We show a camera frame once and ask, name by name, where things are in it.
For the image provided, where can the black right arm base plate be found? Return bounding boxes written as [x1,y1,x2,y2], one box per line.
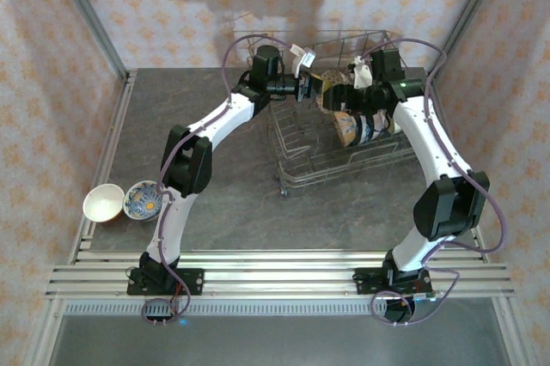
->
[352,266,433,297]

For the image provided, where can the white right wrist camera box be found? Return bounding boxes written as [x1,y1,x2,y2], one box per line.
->
[347,55,372,89]

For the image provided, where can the blue yellow patterned bowl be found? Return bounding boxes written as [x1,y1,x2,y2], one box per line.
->
[123,180,167,222]

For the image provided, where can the blue floral bowl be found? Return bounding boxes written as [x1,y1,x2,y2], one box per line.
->
[355,114,380,144]

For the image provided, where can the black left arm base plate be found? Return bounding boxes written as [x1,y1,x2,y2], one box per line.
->
[126,268,205,297]

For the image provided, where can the slotted grey cable duct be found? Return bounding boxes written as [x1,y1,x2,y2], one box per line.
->
[59,299,502,317]

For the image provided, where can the cream bowl blue orange flowers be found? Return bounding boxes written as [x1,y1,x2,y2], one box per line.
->
[331,110,358,149]

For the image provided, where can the aluminium corner post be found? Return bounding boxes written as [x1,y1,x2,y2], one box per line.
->
[46,0,131,82]
[428,0,512,82]

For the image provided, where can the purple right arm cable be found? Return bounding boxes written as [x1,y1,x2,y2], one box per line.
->
[363,37,510,327]

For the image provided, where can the grey wire dish rack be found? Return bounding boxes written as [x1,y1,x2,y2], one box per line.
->
[231,28,431,198]

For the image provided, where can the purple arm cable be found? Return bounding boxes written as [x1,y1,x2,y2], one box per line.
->
[363,37,510,327]
[141,34,297,328]

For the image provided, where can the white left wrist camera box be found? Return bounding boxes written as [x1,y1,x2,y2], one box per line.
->
[290,42,318,75]

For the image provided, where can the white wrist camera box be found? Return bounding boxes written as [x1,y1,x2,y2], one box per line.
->
[347,55,372,89]
[290,42,318,75]

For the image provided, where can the aluminium rail frame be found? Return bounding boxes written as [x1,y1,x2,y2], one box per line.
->
[45,248,516,301]

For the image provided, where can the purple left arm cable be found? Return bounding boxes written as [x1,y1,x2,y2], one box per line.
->
[141,34,297,328]

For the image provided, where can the pink patterned bowl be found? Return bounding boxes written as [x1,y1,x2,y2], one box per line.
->
[372,108,395,135]

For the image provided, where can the grey metal panel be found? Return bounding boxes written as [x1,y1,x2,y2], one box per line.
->
[46,314,506,366]

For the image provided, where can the brown flower patterned bowl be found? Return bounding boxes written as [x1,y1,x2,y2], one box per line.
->
[315,68,358,114]

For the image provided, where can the aluminium table side rail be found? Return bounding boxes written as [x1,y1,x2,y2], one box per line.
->
[66,73,138,264]
[426,76,492,263]

